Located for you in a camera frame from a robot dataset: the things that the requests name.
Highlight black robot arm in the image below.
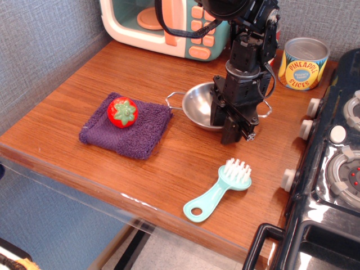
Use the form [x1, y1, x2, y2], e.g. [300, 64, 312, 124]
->
[199, 1, 280, 145]

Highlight teal dish brush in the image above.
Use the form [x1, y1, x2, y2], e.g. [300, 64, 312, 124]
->
[183, 158, 252, 223]

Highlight white stove knob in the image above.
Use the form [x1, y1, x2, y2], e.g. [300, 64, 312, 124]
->
[281, 169, 296, 192]
[307, 98, 321, 118]
[299, 120, 313, 141]

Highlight teal toy microwave oven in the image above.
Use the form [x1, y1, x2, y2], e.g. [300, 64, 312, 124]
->
[100, 0, 230, 61]

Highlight purple folded towel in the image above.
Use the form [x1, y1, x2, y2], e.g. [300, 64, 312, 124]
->
[79, 92, 172, 160]

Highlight pineapple slices can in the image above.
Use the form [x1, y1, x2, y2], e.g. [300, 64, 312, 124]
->
[278, 37, 330, 91]

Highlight black toy stove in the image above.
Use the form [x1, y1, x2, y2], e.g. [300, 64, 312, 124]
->
[243, 49, 359, 269]

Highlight white stove knob lower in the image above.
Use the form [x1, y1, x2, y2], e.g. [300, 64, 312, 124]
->
[281, 169, 296, 192]

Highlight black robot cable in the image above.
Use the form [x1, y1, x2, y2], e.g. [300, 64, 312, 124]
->
[154, 0, 223, 39]

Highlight white stove knob middle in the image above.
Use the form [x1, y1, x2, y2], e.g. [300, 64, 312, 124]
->
[299, 120, 313, 141]

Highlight tomato sauce can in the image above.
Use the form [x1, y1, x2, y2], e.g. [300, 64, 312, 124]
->
[268, 22, 281, 67]

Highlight stainless steel two-handled pot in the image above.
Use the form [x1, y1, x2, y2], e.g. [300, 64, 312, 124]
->
[165, 82, 272, 132]

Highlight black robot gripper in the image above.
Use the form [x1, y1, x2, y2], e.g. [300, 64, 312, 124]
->
[210, 69, 272, 145]

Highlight red toy tomato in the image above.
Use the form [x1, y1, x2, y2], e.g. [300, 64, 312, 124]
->
[107, 97, 138, 128]

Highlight white stove knob upper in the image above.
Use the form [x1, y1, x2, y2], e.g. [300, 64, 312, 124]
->
[307, 98, 321, 118]

